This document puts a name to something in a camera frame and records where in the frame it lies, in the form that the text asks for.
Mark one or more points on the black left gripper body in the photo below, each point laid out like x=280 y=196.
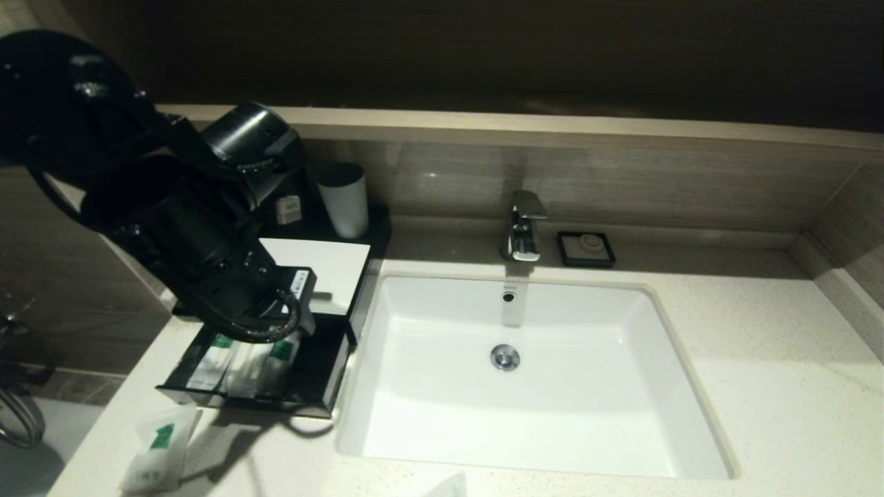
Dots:
x=262 y=290

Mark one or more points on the long packet with green label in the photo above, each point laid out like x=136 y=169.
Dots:
x=280 y=359

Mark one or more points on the long clear toothbrush packet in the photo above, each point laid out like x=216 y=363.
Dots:
x=245 y=369

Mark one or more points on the black pull-out drawer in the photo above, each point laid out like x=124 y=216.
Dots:
x=318 y=373

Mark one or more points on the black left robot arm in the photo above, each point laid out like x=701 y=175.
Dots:
x=159 y=207

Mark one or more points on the drawer packet with green label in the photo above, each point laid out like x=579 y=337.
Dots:
x=210 y=362

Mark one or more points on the white cup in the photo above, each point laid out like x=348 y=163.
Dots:
x=344 y=203

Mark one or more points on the folded sachet with green label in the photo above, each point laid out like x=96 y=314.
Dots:
x=162 y=452

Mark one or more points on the white bathtub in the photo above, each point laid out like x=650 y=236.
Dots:
x=62 y=428

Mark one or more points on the dark bathtub tap fixture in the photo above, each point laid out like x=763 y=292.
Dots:
x=17 y=345

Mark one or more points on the chrome sink drain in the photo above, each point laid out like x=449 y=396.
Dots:
x=505 y=357

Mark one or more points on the chrome faucet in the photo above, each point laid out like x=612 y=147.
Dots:
x=523 y=231

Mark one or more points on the black square soap dish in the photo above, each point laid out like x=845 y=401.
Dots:
x=566 y=259

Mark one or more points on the white ceramic sink basin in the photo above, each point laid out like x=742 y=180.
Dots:
x=552 y=400

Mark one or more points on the small round soap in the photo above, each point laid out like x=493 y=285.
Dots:
x=590 y=243

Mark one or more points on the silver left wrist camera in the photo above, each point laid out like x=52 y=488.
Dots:
x=289 y=209

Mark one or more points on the wooden wall shelf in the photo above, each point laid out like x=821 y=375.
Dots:
x=552 y=131

